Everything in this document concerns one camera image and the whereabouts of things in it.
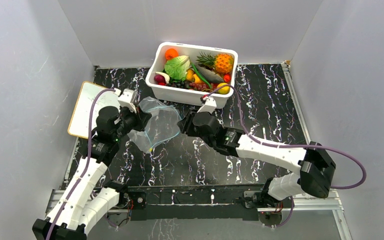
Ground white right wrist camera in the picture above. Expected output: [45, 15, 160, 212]
[197, 95, 217, 114]

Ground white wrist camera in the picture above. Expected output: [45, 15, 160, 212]
[117, 88, 138, 114]
[197, 95, 217, 114]

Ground toy yellow pepper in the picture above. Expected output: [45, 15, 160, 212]
[186, 68, 204, 84]

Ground toy green cabbage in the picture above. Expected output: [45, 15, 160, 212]
[164, 55, 191, 81]

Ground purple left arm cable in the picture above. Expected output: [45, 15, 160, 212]
[44, 88, 122, 240]

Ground clear zip top bag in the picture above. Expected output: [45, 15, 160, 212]
[127, 96, 182, 153]

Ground toy green bean pod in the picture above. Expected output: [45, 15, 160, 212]
[190, 62, 212, 89]

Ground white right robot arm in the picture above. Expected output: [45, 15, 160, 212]
[177, 109, 336, 209]

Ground toy yellow lemon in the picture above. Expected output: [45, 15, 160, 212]
[216, 82, 230, 95]

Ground toy pineapple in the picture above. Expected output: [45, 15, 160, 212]
[197, 52, 234, 75]

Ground toy purple onion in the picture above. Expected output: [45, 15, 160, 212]
[153, 72, 171, 86]

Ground toy red grapes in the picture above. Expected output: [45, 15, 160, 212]
[188, 82, 211, 92]

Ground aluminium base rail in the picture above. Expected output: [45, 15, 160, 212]
[44, 187, 345, 220]

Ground white board wooden frame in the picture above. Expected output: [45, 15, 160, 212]
[67, 81, 121, 139]

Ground toy red tomato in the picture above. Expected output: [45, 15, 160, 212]
[223, 74, 232, 84]

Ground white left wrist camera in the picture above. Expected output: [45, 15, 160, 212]
[117, 88, 138, 114]

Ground toy orange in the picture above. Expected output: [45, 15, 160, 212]
[164, 48, 179, 61]

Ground white plastic food bin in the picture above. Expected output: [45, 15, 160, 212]
[145, 42, 238, 109]

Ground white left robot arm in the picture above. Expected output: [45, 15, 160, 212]
[32, 106, 152, 240]

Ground toy grey fish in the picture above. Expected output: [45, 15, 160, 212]
[195, 65, 224, 84]

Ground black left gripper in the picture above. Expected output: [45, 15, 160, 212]
[113, 104, 152, 142]

